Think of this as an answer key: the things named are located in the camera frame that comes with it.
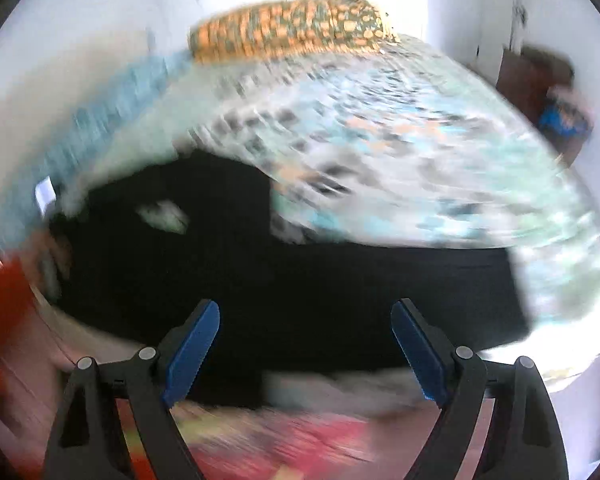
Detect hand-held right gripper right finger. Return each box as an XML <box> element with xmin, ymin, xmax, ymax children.
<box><xmin>390</xmin><ymin>298</ymin><xmax>569</xmax><ymax>480</ymax></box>

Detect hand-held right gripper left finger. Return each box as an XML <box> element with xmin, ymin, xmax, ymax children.
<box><xmin>45</xmin><ymin>299</ymin><xmax>221</xmax><ymax>480</ymax></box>

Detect black pants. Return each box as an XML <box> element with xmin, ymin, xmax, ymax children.
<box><xmin>47</xmin><ymin>150</ymin><xmax>532</xmax><ymax>409</ymax></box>

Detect patterned light bedsheet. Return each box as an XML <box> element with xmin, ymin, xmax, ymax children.
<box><xmin>55</xmin><ymin>35</ymin><xmax>600</xmax><ymax>396</ymax></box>

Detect orange sleeve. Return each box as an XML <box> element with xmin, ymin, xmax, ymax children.
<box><xmin>0</xmin><ymin>255</ymin><xmax>37</xmax><ymax>401</ymax></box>

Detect light blue cloth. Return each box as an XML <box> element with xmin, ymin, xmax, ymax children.
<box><xmin>0</xmin><ymin>52</ymin><xmax>192</xmax><ymax>256</ymax></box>

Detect blue object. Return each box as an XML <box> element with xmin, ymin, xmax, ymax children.
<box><xmin>537</xmin><ymin>100</ymin><xmax>594</xmax><ymax>137</ymax></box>

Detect brown wooden furniture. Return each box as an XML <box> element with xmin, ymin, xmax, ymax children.
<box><xmin>495</xmin><ymin>45</ymin><xmax>597</xmax><ymax>167</ymax></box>

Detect orange patterned pillow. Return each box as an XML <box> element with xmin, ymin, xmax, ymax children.
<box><xmin>187</xmin><ymin>0</ymin><xmax>401</xmax><ymax>65</ymax></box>

